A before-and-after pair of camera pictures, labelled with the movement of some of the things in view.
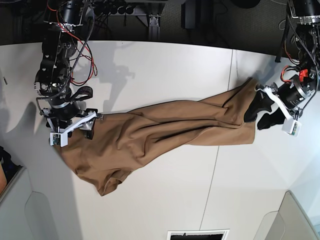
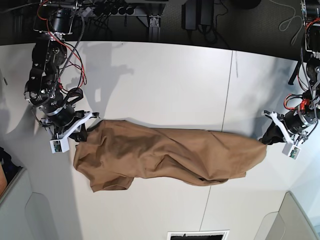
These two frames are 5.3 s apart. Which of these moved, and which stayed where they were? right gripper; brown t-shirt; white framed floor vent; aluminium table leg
Moved: right gripper; brown t-shirt
Stayed: aluminium table leg; white framed floor vent
